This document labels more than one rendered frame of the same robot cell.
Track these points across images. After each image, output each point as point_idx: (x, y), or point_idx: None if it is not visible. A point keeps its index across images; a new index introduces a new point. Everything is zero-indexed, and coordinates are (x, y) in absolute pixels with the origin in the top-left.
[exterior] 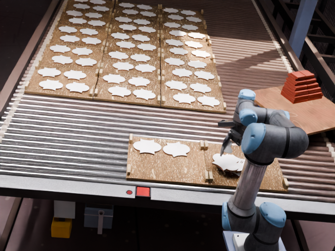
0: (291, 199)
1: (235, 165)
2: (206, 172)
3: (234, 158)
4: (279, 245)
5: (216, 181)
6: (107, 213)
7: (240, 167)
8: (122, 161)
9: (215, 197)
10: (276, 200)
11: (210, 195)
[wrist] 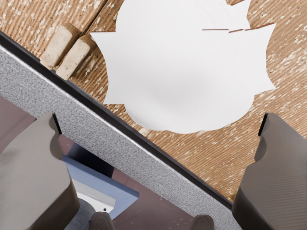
0: (216, 202)
1: (172, 112)
2: (63, 36)
3: (227, 72)
4: (115, 210)
5: (93, 80)
6: None
7: (193, 121)
8: None
9: (58, 109)
10: (190, 190)
11: (50, 97)
